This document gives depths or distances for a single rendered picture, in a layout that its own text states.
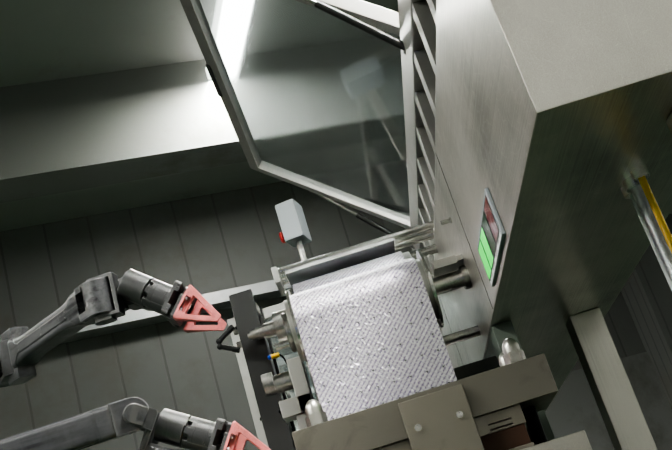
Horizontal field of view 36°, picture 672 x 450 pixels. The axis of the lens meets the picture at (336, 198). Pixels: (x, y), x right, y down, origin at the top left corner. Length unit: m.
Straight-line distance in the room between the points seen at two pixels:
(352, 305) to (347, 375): 0.12
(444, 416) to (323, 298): 0.39
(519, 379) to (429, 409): 0.15
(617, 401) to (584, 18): 1.01
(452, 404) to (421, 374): 0.24
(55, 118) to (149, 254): 1.42
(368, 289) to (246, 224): 3.70
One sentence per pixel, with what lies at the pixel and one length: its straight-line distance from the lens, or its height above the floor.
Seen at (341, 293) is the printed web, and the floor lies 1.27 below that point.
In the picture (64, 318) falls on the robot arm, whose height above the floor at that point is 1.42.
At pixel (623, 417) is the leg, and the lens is 1.94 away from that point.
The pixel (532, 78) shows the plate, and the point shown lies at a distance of 1.04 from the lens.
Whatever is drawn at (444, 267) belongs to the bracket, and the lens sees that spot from 1.89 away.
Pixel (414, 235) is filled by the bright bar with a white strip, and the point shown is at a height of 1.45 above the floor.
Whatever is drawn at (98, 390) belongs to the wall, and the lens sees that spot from 5.16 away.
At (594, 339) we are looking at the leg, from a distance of 1.96.
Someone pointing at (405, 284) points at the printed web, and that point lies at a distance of 1.83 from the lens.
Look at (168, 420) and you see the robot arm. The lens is 1.81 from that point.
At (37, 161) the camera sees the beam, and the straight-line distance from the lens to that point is 4.09.
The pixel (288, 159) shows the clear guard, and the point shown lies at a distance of 2.81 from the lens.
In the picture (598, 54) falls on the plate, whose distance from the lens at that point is 1.06.
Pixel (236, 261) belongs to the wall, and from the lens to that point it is 5.42.
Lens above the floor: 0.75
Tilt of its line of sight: 22 degrees up
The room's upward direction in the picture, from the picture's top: 18 degrees counter-clockwise
